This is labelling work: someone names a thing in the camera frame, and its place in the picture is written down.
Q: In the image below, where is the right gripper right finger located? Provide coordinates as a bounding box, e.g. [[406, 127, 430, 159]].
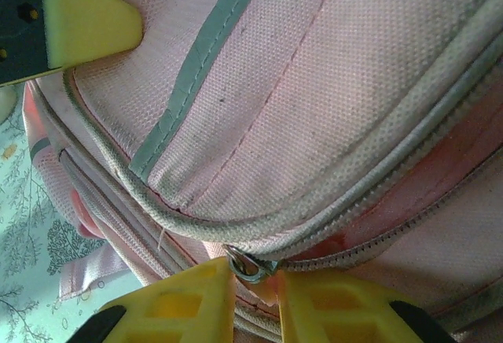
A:
[[277, 270, 453, 343]]

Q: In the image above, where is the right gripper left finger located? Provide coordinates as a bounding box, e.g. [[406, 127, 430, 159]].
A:
[[96, 258, 237, 343]]

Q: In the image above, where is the pink school backpack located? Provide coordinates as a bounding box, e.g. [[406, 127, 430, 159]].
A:
[[21, 0, 503, 343]]

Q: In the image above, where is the floral tablecloth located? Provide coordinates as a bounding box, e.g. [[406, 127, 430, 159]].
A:
[[0, 83, 130, 343]]

